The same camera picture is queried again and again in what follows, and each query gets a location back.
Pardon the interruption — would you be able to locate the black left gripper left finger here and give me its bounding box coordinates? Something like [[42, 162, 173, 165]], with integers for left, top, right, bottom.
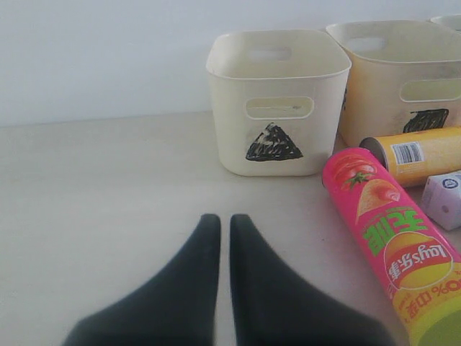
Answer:
[[64, 214, 220, 345]]

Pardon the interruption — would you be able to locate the white blue milk carton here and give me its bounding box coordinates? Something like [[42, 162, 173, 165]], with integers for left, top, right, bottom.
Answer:
[[421, 170, 460, 231]]

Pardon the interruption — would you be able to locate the cream bin triangle mark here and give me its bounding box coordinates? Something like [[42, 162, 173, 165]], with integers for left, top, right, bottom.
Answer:
[[206, 30, 352, 176]]

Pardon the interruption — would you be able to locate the cream bin square mark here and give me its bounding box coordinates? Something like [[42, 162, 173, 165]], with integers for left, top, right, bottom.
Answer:
[[326, 20, 460, 146]]

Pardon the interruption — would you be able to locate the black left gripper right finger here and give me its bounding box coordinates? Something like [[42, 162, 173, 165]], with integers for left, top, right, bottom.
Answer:
[[229, 214, 393, 345]]

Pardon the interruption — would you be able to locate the pink Lays chips can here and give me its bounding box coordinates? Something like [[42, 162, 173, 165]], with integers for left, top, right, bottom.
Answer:
[[322, 148, 460, 345]]

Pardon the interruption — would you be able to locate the yellow chips can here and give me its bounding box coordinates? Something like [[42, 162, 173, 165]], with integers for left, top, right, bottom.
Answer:
[[359, 126, 460, 187]]

